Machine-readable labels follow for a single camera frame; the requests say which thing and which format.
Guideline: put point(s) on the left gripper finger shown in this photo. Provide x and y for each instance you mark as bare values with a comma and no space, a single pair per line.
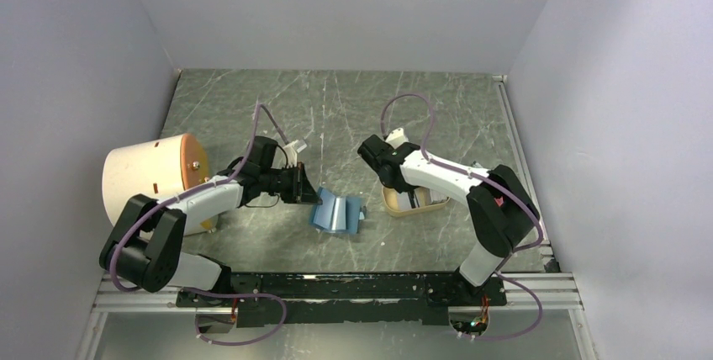
308,195
301,176

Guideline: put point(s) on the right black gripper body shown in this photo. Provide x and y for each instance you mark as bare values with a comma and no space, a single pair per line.
401,187

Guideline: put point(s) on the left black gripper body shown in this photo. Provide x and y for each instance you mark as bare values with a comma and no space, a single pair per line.
283,182

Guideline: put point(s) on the blue leather card holder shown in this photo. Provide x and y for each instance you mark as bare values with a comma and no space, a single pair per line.
337,214

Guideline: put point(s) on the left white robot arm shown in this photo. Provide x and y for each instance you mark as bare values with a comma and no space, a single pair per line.
144,249

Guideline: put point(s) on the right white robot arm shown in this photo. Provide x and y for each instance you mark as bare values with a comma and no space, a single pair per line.
502,212

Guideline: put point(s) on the tan card tray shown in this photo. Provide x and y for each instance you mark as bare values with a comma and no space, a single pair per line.
399,205

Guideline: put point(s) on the credit cards stack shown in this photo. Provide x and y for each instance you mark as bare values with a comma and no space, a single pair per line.
423,197

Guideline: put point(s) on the cream cylindrical container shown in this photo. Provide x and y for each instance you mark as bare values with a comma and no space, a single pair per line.
158,169

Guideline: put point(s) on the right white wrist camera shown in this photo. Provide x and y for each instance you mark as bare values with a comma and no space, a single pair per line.
396,138

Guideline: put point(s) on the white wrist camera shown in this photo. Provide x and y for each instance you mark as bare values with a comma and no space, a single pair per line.
292,151
396,138

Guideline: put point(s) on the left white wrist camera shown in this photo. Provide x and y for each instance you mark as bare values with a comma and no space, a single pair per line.
292,151

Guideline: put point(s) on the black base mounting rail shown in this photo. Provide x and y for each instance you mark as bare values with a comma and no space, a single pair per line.
260,299

